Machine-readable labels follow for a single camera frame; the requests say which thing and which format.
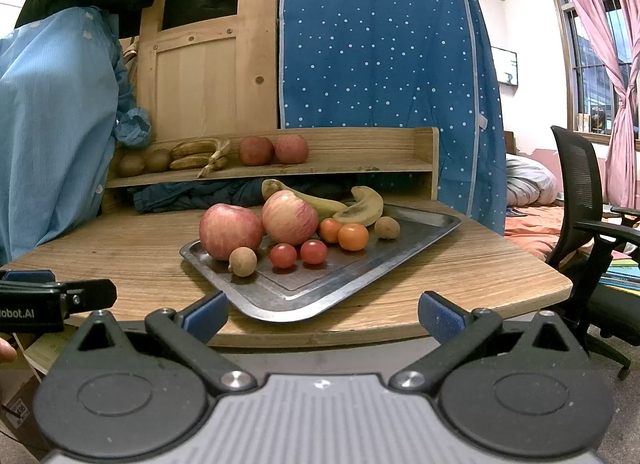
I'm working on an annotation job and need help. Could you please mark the black office chair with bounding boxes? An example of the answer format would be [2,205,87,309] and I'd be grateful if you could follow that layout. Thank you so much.
[550,125,640,380]

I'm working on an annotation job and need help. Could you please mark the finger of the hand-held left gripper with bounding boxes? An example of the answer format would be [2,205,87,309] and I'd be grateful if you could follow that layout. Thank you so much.
[0,269,57,284]
[60,278,119,316]

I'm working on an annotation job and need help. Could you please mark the blue dotted fabric wardrobe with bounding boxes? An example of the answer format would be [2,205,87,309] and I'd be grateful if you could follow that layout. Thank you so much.
[277,0,507,235]

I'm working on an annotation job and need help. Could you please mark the dark red apple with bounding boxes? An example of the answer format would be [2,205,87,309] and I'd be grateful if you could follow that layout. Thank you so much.
[238,136,275,166]
[273,134,310,164]

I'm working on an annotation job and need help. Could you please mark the brown spotted yellow banana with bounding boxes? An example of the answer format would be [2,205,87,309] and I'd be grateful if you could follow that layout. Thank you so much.
[332,185,384,227]

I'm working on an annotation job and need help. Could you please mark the brown banana bunch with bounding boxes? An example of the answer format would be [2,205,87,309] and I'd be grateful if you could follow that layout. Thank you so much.
[170,137,232,178]

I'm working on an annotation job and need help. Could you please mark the window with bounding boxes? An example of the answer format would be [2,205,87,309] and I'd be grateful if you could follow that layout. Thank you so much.
[560,0,633,135]

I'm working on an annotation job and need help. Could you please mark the white bedding bundle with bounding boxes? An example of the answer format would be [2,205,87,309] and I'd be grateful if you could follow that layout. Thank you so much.
[505,153,563,207]

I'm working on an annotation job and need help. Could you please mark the light blue shirt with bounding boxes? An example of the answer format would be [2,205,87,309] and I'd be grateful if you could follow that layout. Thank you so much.
[0,6,152,265]

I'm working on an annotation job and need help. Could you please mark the orange blanket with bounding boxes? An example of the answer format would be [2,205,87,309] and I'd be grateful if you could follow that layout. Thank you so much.
[505,204,616,260]

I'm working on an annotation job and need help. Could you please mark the metal tray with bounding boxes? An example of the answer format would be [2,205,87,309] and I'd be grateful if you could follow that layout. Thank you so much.
[180,204,462,324]

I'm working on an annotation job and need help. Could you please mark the wooden desk shelf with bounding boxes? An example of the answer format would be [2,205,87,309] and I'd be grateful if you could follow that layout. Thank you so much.
[102,127,441,202]

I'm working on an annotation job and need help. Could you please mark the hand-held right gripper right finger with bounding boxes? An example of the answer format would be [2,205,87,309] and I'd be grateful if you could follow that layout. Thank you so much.
[389,290,586,392]

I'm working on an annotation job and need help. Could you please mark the tan longan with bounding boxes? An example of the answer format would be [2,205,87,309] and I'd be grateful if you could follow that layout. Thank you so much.
[228,247,259,277]

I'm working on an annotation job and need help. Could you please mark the red cherry tomato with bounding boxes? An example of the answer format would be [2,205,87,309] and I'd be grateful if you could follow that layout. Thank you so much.
[300,239,329,265]
[269,243,298,269]

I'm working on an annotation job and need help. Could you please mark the pink curtain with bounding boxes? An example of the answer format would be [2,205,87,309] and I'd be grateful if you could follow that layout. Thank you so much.
[545,0,640,210]

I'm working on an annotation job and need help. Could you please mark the wooden panel frame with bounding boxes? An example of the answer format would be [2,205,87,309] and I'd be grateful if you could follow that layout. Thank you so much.
[136,0,281,142]

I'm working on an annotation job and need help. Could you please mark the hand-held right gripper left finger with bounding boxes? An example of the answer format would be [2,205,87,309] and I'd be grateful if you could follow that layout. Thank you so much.
[62,289,258,392]

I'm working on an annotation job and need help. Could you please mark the pale yellow banana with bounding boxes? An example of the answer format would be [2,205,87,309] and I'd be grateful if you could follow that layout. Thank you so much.
[261,178,348,221]

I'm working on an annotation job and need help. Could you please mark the cardboard box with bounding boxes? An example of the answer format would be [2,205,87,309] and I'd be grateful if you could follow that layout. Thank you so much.
[0,334,56,450]

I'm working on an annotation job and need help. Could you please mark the dark blue cloth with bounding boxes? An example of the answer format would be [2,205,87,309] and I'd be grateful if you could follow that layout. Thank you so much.
[132,178,351,214]

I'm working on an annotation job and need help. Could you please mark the orange tangerine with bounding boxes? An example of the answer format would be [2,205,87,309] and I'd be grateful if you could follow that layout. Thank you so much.
[319,217,344,244]
[338,223,370,251]

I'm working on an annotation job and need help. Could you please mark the wall picture frame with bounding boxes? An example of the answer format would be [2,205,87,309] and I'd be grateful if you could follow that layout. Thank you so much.
[492,47,521,88]

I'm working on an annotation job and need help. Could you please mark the colourful books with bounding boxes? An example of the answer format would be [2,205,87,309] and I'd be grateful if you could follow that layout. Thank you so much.
[602,251,640,290]

